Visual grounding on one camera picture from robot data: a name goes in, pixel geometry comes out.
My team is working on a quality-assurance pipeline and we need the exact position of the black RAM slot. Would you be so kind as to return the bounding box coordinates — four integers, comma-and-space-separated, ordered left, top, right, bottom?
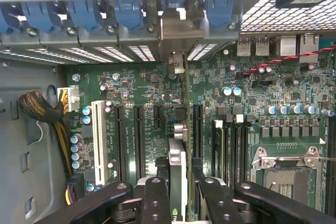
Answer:
233, 113, 244, 183
211, 119, 225, 183
243, 121, 253, 172
324, 116, 336, 216
224, 121, 235, 185

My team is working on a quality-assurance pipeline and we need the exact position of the CPU socket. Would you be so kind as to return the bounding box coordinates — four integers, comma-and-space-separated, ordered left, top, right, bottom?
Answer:
250, 145, 325, 209

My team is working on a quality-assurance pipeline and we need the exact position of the white expansion slot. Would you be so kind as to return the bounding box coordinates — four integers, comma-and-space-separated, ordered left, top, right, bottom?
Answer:
91, 100, 110, 186

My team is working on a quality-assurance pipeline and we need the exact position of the thin metal locking lever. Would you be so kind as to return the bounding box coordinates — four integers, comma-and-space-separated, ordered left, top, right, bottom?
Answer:
262, 155, 336, 162

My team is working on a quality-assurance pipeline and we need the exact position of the green motherboard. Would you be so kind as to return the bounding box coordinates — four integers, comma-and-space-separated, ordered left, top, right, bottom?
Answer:
64, 34, 336, 217

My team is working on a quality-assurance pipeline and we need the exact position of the white power connector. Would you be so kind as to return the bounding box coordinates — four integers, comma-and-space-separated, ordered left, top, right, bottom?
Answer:
56, 86, 80, 113

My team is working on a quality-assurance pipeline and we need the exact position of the open black PC case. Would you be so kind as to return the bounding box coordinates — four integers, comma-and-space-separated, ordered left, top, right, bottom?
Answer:
0, 0, 336, 224

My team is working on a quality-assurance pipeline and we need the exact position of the blue slot retainer clip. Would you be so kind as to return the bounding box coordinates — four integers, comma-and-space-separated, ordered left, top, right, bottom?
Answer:
204, 0, 235, 28
67, 0, 103, 33
113, 0, 144, 31
20, 0, 63, 34
159, 0, 187, 14
0, 1, 21, 35

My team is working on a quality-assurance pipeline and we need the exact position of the braided yellow black power cable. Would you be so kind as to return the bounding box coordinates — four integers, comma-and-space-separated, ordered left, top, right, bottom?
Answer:
17, 90, 79, 206

